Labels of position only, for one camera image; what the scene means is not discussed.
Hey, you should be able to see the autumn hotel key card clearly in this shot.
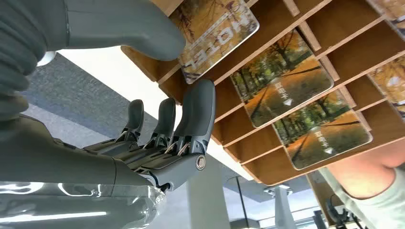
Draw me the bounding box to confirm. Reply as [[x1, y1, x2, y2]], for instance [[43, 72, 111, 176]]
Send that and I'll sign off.
[[169, 0, 260, 85]]

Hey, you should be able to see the autumn tree key card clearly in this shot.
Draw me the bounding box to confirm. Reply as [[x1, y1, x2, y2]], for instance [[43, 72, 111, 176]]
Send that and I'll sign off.
[[272, 90, 373, 172], [229, 29, 335, 129], [368, 55, 405, 121]]

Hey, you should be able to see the wooden card rack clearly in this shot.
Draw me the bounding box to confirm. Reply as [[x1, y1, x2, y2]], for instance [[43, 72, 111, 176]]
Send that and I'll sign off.
[[120, 0, 405, 187]]

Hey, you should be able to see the person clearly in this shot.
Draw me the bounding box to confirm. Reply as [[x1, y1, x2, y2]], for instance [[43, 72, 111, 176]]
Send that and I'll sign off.
[[318, 138, 405, 229]]

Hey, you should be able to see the white round cap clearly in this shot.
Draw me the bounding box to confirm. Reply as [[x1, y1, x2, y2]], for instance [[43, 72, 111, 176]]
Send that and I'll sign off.
[[36, 50, 58, 67]]

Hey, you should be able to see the ribbed grey right arm sleeve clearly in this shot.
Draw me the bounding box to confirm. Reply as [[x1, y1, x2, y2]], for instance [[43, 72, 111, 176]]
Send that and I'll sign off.
[[0, 0, 69, 122]]

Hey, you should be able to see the grey square pillar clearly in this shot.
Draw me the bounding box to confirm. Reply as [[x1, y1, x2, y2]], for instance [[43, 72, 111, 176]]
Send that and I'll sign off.
[[186, 154, 232, 229]]

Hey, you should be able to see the thin black pole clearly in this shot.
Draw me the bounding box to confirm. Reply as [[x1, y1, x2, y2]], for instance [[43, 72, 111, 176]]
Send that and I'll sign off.
[[234, 177, 251, 229]]

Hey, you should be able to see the black chair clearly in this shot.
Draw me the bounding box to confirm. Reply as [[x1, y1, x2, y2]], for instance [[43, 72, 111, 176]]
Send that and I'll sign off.
[[325, 195, 365, 229]]

